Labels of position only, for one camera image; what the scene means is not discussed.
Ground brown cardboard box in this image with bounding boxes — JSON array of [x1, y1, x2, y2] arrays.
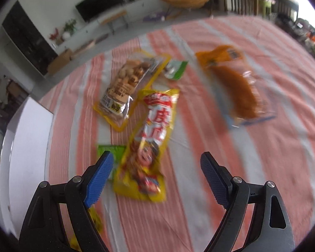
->
[[47, 48, 73, 74]]

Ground red flowers in vase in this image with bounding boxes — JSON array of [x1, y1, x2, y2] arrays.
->
[[49, 28, 63, 45]]

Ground yellow red snack packet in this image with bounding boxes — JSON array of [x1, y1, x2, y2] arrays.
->
[[113, 88, 180, 203]]

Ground white cardboard box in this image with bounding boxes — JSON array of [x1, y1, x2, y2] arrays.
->
[[0, 96, 54, 234]]

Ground orange bread packet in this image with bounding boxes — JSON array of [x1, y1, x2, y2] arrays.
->
[[196, 45, 277, 130]]

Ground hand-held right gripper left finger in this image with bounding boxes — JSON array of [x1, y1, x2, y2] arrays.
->
[[18, 150, 114, 252]]

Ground orange striped table cloth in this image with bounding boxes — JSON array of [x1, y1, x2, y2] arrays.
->
[[38, 16, 315, 252]]

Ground yellow peanut packet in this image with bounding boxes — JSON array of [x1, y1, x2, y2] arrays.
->
[[94, 54, 172, 132]]

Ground purple floor mat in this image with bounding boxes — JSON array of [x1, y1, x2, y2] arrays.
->
[[143, 10, 171, 23]]

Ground dark wicker basket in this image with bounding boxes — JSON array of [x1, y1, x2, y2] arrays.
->
[[276, 14, 305, 38]]

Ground black display cabinet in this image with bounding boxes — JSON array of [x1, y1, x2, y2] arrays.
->
[[2, 0, 59, 76]]

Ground green plant in glass vase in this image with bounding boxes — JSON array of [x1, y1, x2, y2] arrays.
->
[[63, 19, 77, 39]]

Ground white television cabinet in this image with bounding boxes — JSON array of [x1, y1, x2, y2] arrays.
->
[[51, 0, 174, 48]]

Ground wooden dining chair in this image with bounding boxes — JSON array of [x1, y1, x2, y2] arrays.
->
[[7, 80, 29, 103]]

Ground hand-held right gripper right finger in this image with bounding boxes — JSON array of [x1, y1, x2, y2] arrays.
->
[[200, 151, 296, 252]]

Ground green plastic stool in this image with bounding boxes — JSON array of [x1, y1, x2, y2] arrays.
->
[[260, 0, 276, 19]]

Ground black television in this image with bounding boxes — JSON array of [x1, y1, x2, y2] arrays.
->
[[75, 0, 124, 23]]

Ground wooden stool with metal legs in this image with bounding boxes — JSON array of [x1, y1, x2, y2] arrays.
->
[[98, 10, 129, 33]]

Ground small green snack packet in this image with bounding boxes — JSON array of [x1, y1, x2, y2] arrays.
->
[[164, 60, 189, 80]]

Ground green label snack packet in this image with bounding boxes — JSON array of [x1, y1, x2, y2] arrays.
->
[[97, 144, 127, 179]]

